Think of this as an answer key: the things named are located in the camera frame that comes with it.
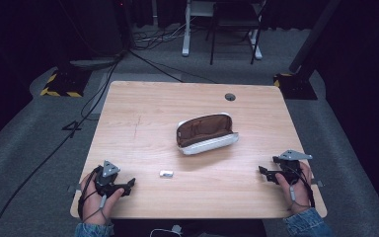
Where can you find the white pencil case brown lining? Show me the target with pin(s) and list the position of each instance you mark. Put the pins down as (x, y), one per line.
(204, 133)

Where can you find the black chair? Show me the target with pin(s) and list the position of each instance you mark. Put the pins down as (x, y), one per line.
(235, 19)

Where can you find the person's right hand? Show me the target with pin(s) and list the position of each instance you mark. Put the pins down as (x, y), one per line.
(297, 194)

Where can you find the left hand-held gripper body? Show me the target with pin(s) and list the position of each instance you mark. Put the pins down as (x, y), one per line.
(107, 179)

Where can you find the black slanted stand pole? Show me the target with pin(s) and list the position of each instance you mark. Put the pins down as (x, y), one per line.
(312, 36)

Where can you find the person's left hand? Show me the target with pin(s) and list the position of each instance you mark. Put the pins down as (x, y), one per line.
(93, 205)

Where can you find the small white eraser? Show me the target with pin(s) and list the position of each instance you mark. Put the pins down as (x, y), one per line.
(166, 173)

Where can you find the gray table edge bracket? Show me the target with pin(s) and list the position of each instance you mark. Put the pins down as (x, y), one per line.
(317, 183)

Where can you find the black stand base yellow stripes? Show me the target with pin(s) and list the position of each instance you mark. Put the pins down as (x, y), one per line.
(65, 82)
(294, 86)

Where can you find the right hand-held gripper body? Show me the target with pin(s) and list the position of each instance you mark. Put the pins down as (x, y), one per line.
(289, 166)

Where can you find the white desk frame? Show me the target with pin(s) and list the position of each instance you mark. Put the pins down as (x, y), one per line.
(186, 36)

